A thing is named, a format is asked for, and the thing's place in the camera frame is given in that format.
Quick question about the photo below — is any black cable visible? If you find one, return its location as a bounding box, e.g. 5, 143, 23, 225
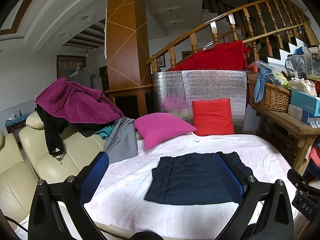
4, 215, 28, 233

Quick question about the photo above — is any white plastic bag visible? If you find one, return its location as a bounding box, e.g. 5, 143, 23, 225
287, 77, 318, 97

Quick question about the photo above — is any magenta pillow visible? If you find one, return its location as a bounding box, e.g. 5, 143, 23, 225
134, 112, 198, 150

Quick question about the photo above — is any dark wall hanging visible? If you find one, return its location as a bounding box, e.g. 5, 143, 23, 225
56, 55, 87, 80

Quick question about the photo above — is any clear plastic container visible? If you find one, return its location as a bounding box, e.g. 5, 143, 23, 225
302, 45, 320, 79

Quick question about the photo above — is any grey refrigerator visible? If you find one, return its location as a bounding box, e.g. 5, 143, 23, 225
69, 69, 92, 88

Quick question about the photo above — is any beige leather sofa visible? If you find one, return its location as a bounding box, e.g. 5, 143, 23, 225
0, 111, 118, 228

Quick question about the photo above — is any black garment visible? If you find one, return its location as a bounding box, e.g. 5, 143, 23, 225
36, 106, 105, 160

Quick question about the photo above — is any red pillow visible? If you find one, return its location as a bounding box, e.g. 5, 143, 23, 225
191, 99, 235, 137

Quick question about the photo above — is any white patterned box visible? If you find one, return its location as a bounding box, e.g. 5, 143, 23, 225
287, 104, 310, 125

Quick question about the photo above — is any wooden bench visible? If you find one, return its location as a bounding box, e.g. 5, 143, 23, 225
247, 102, 320, 178

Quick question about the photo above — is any red cloth bundle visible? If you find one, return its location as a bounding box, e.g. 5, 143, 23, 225
307, 142, 320, 175

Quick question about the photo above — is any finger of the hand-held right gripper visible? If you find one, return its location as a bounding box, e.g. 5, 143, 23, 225
287, 169, 312, 189

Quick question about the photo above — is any wooden pillar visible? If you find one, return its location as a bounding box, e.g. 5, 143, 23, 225
104, 0, 153, 119

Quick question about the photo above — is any magenta fleece jacket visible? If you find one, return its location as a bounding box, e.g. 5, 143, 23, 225
34, 77, 125, 125

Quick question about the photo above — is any yellow green item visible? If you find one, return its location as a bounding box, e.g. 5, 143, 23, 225
274, 70, 290, 85

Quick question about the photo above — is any silver foil insulation panel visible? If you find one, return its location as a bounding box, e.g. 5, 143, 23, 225
152, 69, 247, 134

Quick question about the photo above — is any grey garment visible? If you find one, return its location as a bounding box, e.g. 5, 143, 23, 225
103, 117, 139, 165

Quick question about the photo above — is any blue cloth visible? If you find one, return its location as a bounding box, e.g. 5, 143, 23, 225
254, 67, 274, 103

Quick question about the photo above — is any clear plastic bag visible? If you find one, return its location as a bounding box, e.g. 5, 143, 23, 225
285, 54, 307, 78

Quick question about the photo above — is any white pink blanket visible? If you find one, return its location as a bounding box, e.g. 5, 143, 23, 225
15, 132, 299, 240

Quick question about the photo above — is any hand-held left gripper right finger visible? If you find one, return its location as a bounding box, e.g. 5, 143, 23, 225
212, 152, 295, 240

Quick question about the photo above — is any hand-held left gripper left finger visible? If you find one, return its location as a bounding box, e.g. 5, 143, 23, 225
27, 151, 110, 240

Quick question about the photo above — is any wicker basket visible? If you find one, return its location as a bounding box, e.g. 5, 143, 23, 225
247, 80, 292, 113

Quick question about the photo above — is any navy zip jacket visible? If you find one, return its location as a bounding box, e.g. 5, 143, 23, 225
144, 151, 254, 205

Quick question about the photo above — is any blue cardboard box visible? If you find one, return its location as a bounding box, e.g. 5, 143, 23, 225
290, 89, 320, 117

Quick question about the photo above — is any wooden stair railing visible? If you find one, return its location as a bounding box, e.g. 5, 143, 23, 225
146, 0, 320, 74

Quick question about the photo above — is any teal garment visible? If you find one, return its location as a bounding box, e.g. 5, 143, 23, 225
96, 126, 113, 140

